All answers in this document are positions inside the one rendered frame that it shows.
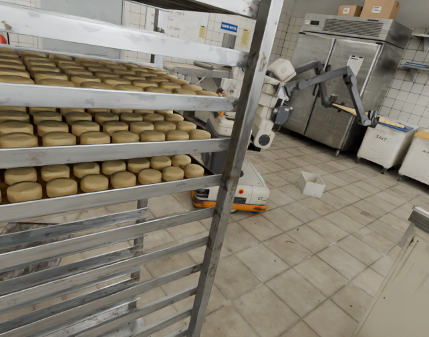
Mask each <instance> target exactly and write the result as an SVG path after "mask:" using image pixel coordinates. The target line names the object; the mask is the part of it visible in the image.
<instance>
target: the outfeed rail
mask: <svg viewBox="0 0 429 337"><path fill-rule="evenodd" d="M412 209H413V211H412V213H411V215H410V217H409V218H408V220H409V221H411V222H413V223H414V224H416V225H417V226H419V227H421V228H423V229H425V230H426V231H428V232H429V212H427V211H425V210H423V209H421V208H419V206H418V204H417V205H414V206H413V207H412Z"/></svg>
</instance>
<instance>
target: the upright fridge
mask: <svg viewBox="0 0 429 337"><path fill-rule="evenodd" d="M412 32H413V31H412V30H411V29H409V28H407V27H406V26H404V25H402V24H400V23H398V22H397V21H394V20H393V19H378V18H369V17H351V16H341V15H324V14H314V13H306V15H305V19H304V22H303V27H302V32H299V36H298V39H297V43H296V46H295V50H294V53H293V57H292V60H291V65H292V66H293V68H296V67H299V66H302V65H304V64H308V63H309V62H312V61H313V60H314V59H317V60H319V61H320V62H321V64H322V66H323V69H324V72H325V73H326V72H330V71H332V70H336V69H338V68H341V67H342V66H346V65H347V63H348V60H349V57H350V56H351V55H354V56H356V57H363V62H362V64H361V66H360V69H359V72H358V73H357V76H356V80H357V83H356V86H357V90H358V92H359V95H360V98H361V101H362V104H363V107H364V110H365V112H367V113H368V111H369V110H380V107H381V105H382V102H383V101H384V98H385V96H386V93H387V91H388V88H389V87H390V84H391V82H392V79H393V77H394V74H395V73H396V70H397V68H398V65H399V63H400V60H401V59H402V56H403V53H404V51H405V50H404V49H405V48H406V46H407V43H408V41H409V38H410V36H411V34H412ZM314 76H316V74H315V71H314V68H313V69H311V70H308V71H306V72H302V73H300V74H297V75H295V76H294V77H292V78H291V79H290V80H289V81H288V82H292V81H295V80H305V79H307V78H312V77H314ZM286 83H287V82H286ZM325 85H326V90H327V96H328V98H330V96H331V95H332V94H336V95H338V98H337V101H336V103H338V104H341V103H342V102H344V103H345V105H344V106H346V107H347V108H352V109H355V108H354V106H353V102H352V100H351V96H350V94H349V90H348V88H347V86H346V85H345V83H344V80H343V76H338V77H336V78H332V79H330V80H326V81H325ZM283 102H284V103H286V104H287V105H289V106H291V107H292V109H290V111H289V115H288V118H287V121H286V122H285V123H283V124H282V125H280V124H278V125H279V127H278V132H280V129H281V127H282V126H283V127H285V128H288V129H290V130H292V131H294V132H297V133H299V134H302V135H304V136H306V137H308V138H311V139H313V140H316V141H318V142H320V143H323V144H325V145H328V146H330V147H332V148H334V149H336V153H335V156H334V157H335V158H337V155H338V154H339V152H340V151H345V150H353V149H354V152H353V154H355V152H357V149H358V148H360V146H361V143H362V140H363V139H364V136H365V133H366V130H367V129H368V126H363V125H360V124H358V121H357V116H352V115H351V114H348V113H346V112H344V111H342V110H341V112H337V111H338V109H335V108H325V107H324V106H322V105H321V94H320V91H319V84H314V85H312V86H309V87H307V89H306V90H302V92H301V91H300V92H299V91H298V90H294V91H293V92H292V93H291V95H290V96H288V101H286V100H284V101H283Z"/></svg>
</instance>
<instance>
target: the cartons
mask: <svg viewBox="0 0 429 337"><path fill-rule="evenodd" d="M400 6H401V5H400V4H399V3H398V2H397V1H396V0H366V1H365V3H364V6H363V7H362V6H359V5H340V6H339V10H338V12H337V15H341V16H351V17H369V18H378V19H393V20H394V21H395V19H396V16H397V14H398V12H399V9H400Z"/></svg>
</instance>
